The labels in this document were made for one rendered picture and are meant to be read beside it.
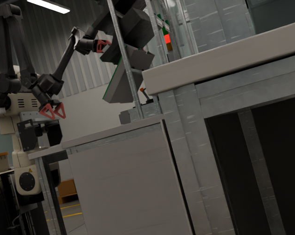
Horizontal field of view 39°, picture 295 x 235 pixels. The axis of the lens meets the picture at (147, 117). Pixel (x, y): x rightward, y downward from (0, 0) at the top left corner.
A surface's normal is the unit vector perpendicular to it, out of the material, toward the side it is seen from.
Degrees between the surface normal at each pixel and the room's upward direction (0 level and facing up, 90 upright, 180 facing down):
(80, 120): 90
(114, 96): 135
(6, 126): 90
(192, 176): 90
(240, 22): 90
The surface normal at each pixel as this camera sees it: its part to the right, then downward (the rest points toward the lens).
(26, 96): 0.93, -0.12
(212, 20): -0.29, 0.03
